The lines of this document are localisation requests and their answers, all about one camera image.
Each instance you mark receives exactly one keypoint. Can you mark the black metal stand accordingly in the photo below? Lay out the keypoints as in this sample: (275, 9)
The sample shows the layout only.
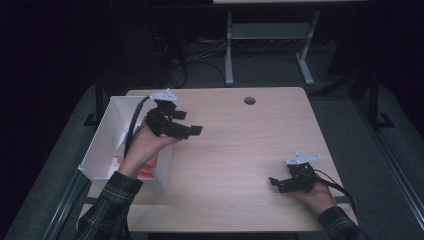
(373, 100)

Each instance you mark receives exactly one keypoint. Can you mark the aluminium floor rail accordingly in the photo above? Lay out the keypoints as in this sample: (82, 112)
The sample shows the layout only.
(405, 185)
(65, 206)

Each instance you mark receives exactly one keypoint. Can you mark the person's right hand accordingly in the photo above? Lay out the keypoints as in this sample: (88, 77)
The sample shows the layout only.
(316, 199)

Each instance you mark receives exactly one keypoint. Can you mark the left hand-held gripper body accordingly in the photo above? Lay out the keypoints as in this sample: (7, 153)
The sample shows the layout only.
(160, 121)

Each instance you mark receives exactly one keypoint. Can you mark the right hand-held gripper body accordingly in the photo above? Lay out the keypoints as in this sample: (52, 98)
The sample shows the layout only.
(301, 178)

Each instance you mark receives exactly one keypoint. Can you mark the person's left hand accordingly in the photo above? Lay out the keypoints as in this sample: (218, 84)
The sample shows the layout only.
(143, 151)

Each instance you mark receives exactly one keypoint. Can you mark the white metal table frame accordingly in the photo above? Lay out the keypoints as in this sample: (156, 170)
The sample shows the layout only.
(266, 30)

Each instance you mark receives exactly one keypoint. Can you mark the white box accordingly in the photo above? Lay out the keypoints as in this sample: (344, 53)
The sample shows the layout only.
(106, 133)

